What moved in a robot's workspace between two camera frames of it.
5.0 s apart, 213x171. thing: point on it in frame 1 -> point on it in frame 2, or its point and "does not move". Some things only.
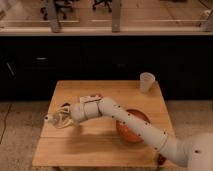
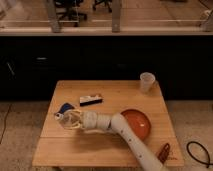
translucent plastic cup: (147, 80) does not move
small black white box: (89, 98) does not move
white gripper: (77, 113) -> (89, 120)
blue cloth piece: (65, 104) does not move
